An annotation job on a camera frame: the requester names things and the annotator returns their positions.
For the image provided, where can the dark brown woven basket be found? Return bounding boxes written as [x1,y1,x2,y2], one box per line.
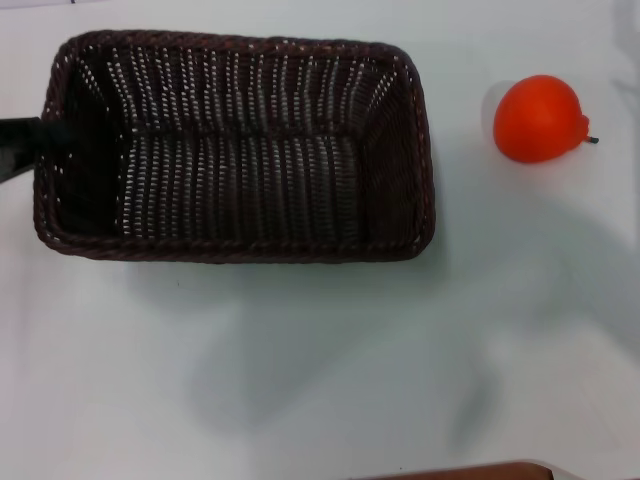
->
[32,29,436,264]

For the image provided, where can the orange toy fruit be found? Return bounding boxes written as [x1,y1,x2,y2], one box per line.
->
[492,74,601,164]

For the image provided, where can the brown wooden edge strip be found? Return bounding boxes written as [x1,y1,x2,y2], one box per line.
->
[368,461,556,480]

